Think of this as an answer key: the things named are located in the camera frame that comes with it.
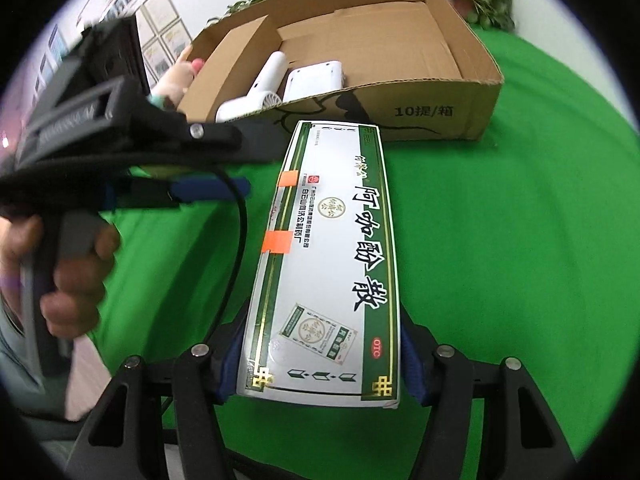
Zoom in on green white medicine box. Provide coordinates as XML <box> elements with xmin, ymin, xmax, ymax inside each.
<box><xmin>236</xmin><ymin>122</ymin><xmax>401</xmax><ymax>408</ymax></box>

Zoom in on person left hand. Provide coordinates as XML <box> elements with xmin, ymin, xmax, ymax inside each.
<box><xmin>1</xmin><ymin>216</ymin><xmax>120</xmax><ymax>340</ymax></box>

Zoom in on black cable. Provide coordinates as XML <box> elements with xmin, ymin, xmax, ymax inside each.
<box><xmin>199</xmin><ymin>167</ymin><xmax>250</xmax><ymax>340</ymax></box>

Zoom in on framed certificates on wall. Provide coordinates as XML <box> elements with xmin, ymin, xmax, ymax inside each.
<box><xmin>134</xmin><ymin>0</ymin><xmax>192</xmax><ymax>88</ymax></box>

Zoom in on large cardboard box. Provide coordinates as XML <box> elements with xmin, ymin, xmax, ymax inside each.
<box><xmin>189</xmin><ymin>0</ymin><xmax>503</xmax><ymax>141</ymax></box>

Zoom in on pig plush toy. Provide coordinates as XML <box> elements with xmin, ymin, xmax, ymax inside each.
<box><xmin>148</xmin><ymin>44</ymin><xmax>205</xmax><ymax>110</ymax></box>

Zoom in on left potted plant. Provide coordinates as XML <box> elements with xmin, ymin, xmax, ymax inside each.
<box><xmin>207</xmin><ymin>0</ymin><xmax>267</xmax><ymax>24</ymax></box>

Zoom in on green table cloth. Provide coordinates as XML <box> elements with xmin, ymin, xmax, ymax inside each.
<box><xmin>91</xmin><ymin>29</ymin><xmax>639</xmax><ymax>454</ymax></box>

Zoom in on cardboard divider piece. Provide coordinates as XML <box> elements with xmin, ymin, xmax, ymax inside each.
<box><xmin>178</xmin><ymin>15</ymin><xmax>282</xmax><ymax>122</ymax></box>

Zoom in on white device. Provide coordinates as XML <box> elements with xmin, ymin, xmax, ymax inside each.
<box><xmin>282</xmin><ymin>60</ymin><xmax>345</xmax><ymax>103</ymax></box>

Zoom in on white hair dryer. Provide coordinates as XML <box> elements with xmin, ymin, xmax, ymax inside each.
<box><xmin>215</xmin><ymin>51</ymin><xmax>288</xmax><ymax>122</ymax></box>

